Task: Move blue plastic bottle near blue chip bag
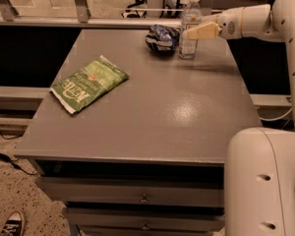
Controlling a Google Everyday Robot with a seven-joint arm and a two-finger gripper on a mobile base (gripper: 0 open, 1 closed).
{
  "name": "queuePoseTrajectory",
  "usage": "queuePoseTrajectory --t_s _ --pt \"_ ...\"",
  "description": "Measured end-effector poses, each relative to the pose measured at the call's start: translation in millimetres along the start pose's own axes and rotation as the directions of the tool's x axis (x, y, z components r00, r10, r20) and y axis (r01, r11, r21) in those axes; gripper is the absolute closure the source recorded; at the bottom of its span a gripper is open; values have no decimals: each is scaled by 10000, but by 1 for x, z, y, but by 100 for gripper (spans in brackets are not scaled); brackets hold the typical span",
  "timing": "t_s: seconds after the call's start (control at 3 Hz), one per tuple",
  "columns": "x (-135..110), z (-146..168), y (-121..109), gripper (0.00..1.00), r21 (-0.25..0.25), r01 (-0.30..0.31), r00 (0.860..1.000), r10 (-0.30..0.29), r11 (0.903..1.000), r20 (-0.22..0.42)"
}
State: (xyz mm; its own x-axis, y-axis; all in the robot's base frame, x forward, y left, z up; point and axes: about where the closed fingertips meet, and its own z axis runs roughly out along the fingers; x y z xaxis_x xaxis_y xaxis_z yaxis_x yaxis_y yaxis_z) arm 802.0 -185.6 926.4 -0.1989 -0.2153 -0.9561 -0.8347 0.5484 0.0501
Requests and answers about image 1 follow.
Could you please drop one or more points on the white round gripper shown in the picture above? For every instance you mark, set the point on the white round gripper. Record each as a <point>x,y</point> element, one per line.
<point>230,24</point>

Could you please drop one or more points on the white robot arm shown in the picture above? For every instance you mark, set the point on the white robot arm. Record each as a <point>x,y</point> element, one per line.
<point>259,171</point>

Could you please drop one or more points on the blue crumpled chip bag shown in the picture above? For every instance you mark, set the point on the blue crumpled chip bag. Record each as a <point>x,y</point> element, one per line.
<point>162,39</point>

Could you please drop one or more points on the green Kettle chip bag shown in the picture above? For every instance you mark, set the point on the green Kettle chip bag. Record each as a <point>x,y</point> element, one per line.
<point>88,84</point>

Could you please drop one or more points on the grey drawer cabinet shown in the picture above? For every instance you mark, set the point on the grey drawer cabinet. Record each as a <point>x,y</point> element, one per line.
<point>171,121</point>

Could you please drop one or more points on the upper grey drawer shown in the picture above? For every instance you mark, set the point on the upper grey drawer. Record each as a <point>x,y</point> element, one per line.
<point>130,192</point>

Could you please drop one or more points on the grey drawer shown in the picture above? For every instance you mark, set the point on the grey drawer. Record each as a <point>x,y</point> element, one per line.
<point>144,219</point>
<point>130,192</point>

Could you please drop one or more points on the lower grey drawer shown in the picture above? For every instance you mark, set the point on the lower grey drawer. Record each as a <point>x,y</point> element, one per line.
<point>144,219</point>

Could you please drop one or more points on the black white sneaker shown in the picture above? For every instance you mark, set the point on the black white sneaker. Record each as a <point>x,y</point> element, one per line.
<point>14,225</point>

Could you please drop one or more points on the metal railing frame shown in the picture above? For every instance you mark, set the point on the metal railing frame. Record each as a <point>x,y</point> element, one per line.
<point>92,14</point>

